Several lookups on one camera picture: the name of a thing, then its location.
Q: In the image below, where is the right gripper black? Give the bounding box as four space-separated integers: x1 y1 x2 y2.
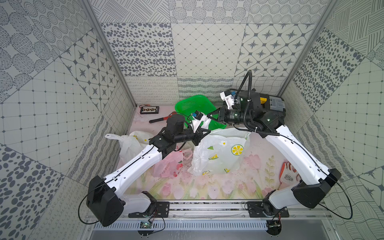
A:
207 105 252 126

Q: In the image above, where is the pink plastic bag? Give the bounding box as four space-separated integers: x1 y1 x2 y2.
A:
150 149 193 178

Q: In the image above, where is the lemon print plastic bag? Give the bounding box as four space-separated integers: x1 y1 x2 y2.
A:
105 131 154 164

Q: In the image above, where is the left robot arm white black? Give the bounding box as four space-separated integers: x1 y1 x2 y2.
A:
83 111 211 227

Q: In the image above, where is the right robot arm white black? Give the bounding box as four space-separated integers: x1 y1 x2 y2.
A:
208 90 341 216

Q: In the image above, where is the green plastic basket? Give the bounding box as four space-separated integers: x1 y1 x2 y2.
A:
175 95 217 116

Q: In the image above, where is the red pipe wrench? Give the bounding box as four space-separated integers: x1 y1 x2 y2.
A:
149 111 177 124

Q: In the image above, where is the black screw bit case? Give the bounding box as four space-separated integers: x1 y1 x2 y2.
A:
140 106 160 115

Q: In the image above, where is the red white work glove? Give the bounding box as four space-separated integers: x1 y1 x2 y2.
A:
279 162 301 189

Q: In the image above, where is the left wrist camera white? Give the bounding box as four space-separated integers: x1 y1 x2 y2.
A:
192 111 211 133

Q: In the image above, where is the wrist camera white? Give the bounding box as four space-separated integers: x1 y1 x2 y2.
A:
192 111 211 133
220 90 238 110

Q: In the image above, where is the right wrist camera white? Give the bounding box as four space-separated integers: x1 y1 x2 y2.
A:
220 90 238 110

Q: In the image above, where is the black toolbox yellow handle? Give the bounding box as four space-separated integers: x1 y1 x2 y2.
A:
244 90 286 122

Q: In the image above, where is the aluminium front rail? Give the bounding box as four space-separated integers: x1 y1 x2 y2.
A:
104 200 332 226

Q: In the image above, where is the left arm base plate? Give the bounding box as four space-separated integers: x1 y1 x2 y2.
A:
128 202 170 218

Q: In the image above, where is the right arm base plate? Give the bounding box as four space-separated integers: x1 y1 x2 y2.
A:
245 201 290 218

